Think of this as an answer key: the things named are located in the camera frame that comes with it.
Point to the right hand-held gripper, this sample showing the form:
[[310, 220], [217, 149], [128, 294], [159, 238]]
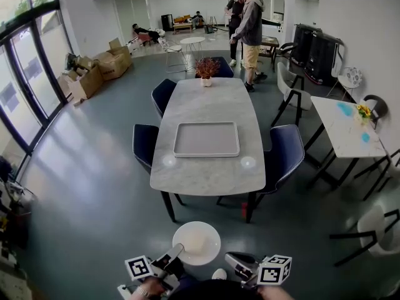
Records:
[[272, 272]]

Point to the dark wooden side table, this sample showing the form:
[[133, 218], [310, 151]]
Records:
[[270, 41]]

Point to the black cabinet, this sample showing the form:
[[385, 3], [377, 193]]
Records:
[[167, 22]]

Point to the black framed glass windows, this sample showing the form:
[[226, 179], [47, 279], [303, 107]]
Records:
[[37, 27]]

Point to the grey rectangular tray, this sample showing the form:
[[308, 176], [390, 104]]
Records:
[[206, 139]]

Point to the yellow flowers in vase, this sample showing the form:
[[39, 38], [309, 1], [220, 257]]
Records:
[[363, 112]]

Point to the black equipment case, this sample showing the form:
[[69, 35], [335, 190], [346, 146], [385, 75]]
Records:
[[301, 44], [322, 58]]

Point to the white power strip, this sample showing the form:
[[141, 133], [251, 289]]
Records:
[[122, 292]]

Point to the yellow sofa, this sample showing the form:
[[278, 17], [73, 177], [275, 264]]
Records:
[[181, 19]]

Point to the white patterned round chair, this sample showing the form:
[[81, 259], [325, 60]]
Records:
[[353, 77]]

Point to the white round plate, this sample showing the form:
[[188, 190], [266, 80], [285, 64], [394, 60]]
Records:
[[206, 256]]

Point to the person's dark trousers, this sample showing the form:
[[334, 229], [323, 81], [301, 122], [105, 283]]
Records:
[[190, 281]]

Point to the black armchair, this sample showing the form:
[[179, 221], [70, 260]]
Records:
[[286, 48]]

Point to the person's left forearm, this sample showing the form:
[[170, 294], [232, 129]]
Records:
[[137, 297]]

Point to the white round table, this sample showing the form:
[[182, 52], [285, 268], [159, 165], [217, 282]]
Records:
[[192, 40]]

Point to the person's right white shoe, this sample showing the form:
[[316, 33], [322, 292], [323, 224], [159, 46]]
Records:
[[219, 273]]

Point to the cluttered equipment bench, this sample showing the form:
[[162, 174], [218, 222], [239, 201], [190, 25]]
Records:
[[12, 205]]

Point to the person's left hand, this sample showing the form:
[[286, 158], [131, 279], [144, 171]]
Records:
[[154, 286]]

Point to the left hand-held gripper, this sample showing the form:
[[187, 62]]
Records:
[[139, 268]]

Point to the small blue coaster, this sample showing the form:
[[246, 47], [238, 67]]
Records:
[[365, 137]]

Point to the wooden coffee table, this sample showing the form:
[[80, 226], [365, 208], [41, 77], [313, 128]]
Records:
[[182, 25]]

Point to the person's right forearm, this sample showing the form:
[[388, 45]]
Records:
[[270, 292]]

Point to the person's black shirt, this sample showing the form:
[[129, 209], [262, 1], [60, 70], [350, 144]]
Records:
[[215, 291]]

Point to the black round-back chair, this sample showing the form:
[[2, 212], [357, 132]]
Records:
[[379, 106]]

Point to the large blue coaster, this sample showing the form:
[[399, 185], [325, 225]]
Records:
[[344, 108]]

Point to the green vacuum cleaner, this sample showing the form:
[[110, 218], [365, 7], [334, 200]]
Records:
[[208, 29]]

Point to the navy chair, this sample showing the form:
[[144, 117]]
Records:
[[225, 69], [144, 145], [163, 94], [286, 155]]

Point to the red potted plant white pot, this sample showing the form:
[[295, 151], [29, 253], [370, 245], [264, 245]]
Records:
[[207, 69]]

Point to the grey marble dining table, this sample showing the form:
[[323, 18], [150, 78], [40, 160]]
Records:
[[206, 105]]

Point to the white chair black legs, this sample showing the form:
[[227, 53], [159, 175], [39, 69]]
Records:
[[286, 80], [372, 227]]

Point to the pink lounge chair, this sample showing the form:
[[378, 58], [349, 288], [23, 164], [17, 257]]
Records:
[[143, 38]]

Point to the silver wristwatch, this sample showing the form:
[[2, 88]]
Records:
[[143, 292]]

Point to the pile of cardboard boxes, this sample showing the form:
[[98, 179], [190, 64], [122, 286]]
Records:
[[112, 64]]

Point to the white marble side table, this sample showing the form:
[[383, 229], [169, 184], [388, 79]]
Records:
[[343, 130]]

